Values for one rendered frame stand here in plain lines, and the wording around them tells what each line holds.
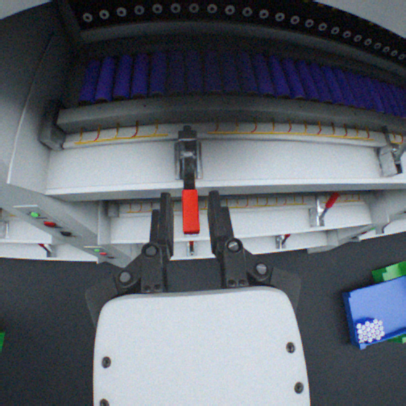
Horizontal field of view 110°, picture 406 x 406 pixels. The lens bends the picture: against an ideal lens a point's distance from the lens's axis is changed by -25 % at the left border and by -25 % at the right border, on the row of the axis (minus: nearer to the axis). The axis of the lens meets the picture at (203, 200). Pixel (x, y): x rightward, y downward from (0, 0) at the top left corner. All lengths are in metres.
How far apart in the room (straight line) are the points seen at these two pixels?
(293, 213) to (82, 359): 0.77
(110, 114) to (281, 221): 0.35
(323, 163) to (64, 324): 0.84
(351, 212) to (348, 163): 0.26
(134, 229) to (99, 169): 0.19
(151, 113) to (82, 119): 0.07
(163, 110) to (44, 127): 0.12
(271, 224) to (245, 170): 0.22
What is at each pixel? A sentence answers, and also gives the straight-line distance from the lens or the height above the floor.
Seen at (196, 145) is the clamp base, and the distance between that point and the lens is 0.18.
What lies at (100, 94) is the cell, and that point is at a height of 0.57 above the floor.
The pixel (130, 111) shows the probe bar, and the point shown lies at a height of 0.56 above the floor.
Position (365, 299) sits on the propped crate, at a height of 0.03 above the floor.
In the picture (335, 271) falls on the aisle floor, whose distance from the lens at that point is 0.88.
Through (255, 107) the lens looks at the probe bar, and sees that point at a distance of 0.21.
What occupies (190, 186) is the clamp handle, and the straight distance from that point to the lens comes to 0.15.
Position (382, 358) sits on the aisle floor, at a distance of 1.05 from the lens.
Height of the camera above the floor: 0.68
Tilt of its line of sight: 63 degrees down
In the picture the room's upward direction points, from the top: 6 degrees clockwise
